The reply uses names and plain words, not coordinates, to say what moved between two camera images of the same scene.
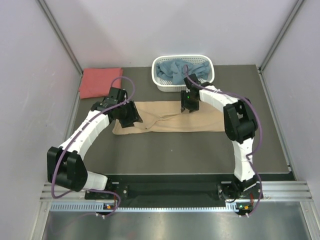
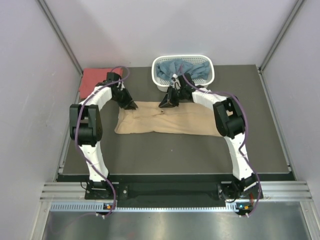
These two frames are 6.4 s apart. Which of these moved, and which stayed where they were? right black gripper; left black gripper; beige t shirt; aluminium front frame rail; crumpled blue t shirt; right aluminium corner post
Moved: right black gripper; left black gripper
Stayed: aluminium front frame rail; right aluminium corner post; beige t shirt; crumpled blue t shirt
